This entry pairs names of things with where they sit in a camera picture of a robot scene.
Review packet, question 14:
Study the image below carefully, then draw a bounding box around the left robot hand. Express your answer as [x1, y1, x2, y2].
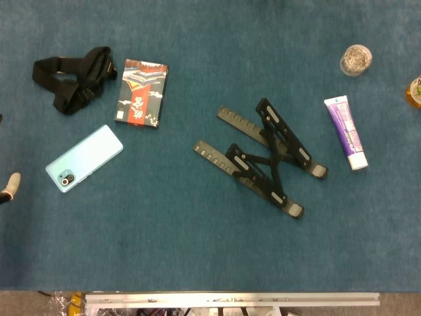
[0, 172, 22, 205]

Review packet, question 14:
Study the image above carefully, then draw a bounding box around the black folding laptop stand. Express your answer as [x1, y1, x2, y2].
[192, 97, 329, 220]

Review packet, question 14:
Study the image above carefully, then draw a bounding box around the light blue smartphone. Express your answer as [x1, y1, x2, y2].
[45, 124, 124, 194]

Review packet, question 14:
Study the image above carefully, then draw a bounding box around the clear plastic bag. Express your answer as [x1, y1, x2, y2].
[45, 291, 86, 316]

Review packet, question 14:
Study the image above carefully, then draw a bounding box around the patterned red black card box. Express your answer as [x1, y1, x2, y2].
[114, 59, 170, 129]

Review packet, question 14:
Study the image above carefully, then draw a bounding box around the teal table cloth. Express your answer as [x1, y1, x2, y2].
[0, 0, 421, 293]

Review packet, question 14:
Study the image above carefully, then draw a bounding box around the purple white toothpaste tube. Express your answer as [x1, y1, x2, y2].
[323, 95, 369, 171]

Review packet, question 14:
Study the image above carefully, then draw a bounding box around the clear jar of paper clips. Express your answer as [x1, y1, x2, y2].
[339, 44, 373, 78]

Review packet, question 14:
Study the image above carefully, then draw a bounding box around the amber tea bottle green label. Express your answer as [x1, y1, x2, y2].
[405, 74, 421, 110]

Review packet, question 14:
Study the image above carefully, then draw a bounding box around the black elastic strap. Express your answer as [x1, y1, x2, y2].
[32, 45, 118, 116]

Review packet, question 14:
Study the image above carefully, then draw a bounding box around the aluminium frame rail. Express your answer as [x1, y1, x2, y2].
[84, 292, 381, 309]

